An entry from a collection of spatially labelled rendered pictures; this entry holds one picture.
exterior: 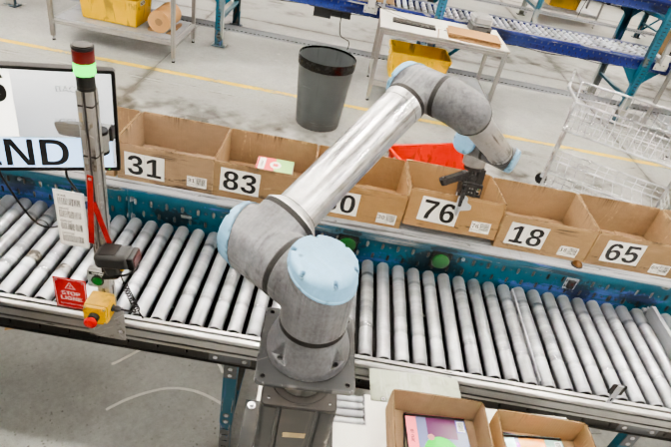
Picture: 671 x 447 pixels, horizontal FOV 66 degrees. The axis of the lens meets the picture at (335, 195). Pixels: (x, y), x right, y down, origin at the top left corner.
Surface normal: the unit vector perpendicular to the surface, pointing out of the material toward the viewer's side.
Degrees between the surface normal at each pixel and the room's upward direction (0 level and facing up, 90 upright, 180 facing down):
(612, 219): 89
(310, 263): 4
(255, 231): 27
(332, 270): 4
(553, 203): 89
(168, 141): 89
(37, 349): 0
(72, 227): 90
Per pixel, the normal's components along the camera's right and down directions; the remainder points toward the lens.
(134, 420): 0.17, -0.82
